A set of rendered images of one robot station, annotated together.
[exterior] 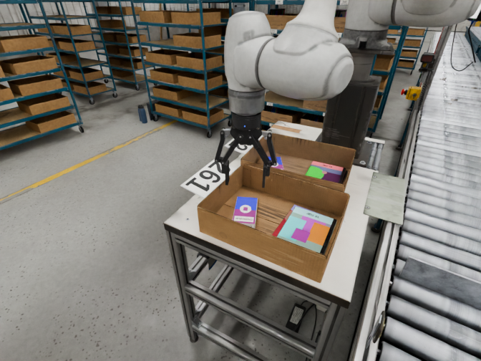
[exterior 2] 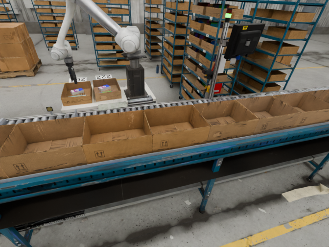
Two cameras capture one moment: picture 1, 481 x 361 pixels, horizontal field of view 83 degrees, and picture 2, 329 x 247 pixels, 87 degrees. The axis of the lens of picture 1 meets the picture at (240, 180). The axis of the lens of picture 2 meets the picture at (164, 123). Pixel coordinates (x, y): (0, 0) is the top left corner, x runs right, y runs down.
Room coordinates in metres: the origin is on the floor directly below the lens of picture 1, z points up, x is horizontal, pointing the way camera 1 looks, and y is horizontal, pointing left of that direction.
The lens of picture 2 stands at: (-0.06, -1.99, 1.71)
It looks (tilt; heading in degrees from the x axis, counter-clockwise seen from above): 36 degrees down; 40
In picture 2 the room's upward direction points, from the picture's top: 3 degrees clockwise
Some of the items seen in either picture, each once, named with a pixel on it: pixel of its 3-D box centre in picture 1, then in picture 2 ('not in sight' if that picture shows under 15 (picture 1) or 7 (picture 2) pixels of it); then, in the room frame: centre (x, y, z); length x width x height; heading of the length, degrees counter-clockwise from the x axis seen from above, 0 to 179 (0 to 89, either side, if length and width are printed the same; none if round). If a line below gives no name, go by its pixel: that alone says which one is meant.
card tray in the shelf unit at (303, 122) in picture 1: (326, 122); (205, 97); (2.40, -0.80, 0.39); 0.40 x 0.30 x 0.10; 59
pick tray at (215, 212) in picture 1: (274, 213); (78, 92); (0.64, -0.11, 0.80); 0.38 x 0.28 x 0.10; 61
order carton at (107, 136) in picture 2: not in sight; (118, 135); (0.41, -1.20, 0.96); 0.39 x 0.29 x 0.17; 148
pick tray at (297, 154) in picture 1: (298, 165); (106, 88); (0.93, -0.23, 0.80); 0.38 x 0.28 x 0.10; 64
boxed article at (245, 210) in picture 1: (245, 213); (77, 91); (0.67, -0.02, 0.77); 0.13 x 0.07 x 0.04; 173
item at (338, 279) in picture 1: (298, 175); (109, 93); (0.95, -0.24, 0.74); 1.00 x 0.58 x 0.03; 152
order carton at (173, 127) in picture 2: not in sight; (174, 127); (0.74, -1.40, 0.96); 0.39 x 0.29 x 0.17; 148
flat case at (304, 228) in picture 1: (305, 232); not in sight; (0.58, -0.19, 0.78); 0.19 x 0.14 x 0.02; 151
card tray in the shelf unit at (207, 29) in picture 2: not in sight; (220, 30); (2.39, -0.81, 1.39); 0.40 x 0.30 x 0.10; 57
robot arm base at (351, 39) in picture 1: (363, 37); (131, 52); (1.15, -0.47, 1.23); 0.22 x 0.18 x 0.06; 159
